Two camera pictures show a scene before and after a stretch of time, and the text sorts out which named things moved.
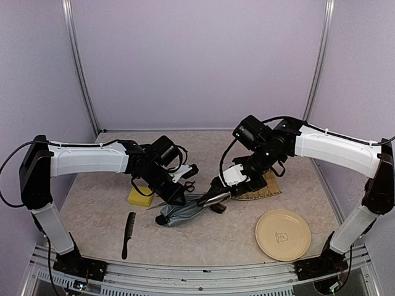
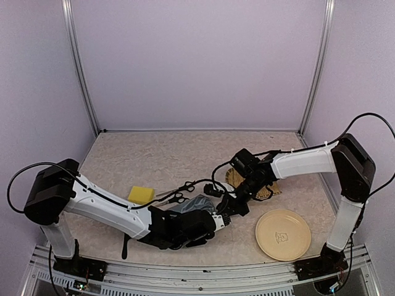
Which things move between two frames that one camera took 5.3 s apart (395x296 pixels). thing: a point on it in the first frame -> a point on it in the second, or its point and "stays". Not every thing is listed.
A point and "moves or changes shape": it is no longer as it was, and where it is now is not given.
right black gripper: x=245 y=187 -> x=235 y=206
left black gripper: x=170 y=196 -> x=202 y=242
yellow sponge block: x=136 y=198 stays
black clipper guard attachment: x=218 y=207 moves or changes shape
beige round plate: x=283 y=235 stays
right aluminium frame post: x=328 y=15 stays
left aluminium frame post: x=66 y=5 stays
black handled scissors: x=186 y=187 stays
